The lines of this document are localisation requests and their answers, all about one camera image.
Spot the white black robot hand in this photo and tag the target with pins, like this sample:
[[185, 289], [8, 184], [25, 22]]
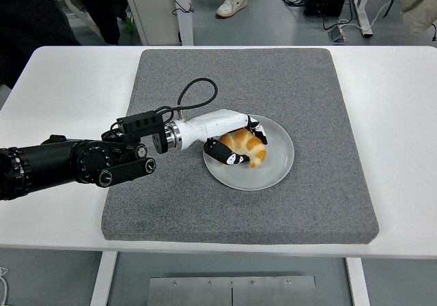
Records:
[[218, 123]]

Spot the golden croissant bread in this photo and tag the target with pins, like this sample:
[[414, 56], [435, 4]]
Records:
[[254, 149]]

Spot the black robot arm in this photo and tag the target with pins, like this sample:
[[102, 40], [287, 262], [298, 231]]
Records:
[[51, 162]]

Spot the round grey plate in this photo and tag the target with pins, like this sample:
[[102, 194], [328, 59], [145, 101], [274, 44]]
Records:
[[273, 176]]

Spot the grey metal plate with screws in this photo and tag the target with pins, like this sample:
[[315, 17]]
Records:
[[232, 292]]

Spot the grey felt mat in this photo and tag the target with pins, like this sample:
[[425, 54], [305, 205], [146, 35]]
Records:
[[239, 217]]

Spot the person's white sneaker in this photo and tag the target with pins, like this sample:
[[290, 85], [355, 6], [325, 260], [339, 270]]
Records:
[[232, 5]]

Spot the white cabinet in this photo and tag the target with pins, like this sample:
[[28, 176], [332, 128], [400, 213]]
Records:
[[153, 9]]

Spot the small green object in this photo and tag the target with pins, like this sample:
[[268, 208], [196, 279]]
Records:
[[129, 24]]

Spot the grey power adapter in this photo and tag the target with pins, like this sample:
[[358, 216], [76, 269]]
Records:
[[338, 35]]

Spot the black jacket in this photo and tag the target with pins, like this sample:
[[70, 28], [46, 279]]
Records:
[[102, 9]]

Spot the white chair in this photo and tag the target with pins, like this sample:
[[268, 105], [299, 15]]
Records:
[[80, 14]]

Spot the white desk leg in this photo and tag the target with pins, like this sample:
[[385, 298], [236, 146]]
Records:
[[362, 12]]

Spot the white table leg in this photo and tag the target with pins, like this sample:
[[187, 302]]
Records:
[[102, 282], [358, 285]]

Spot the person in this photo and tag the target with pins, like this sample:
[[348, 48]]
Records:
[[27, 19]]

